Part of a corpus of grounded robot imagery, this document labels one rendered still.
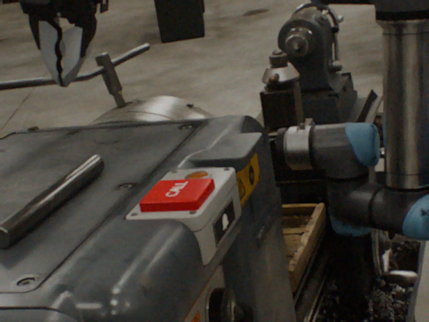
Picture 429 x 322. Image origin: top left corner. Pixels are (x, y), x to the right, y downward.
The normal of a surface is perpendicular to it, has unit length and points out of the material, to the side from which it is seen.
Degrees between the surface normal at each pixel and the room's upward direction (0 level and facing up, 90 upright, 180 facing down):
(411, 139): 86
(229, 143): 0
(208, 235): 90
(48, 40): 90
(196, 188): 0
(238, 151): 0
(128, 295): 43
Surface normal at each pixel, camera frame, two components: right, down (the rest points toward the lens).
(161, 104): 0.07, -0.92
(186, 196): -0.15, -0.94
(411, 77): -0.02, 0.25
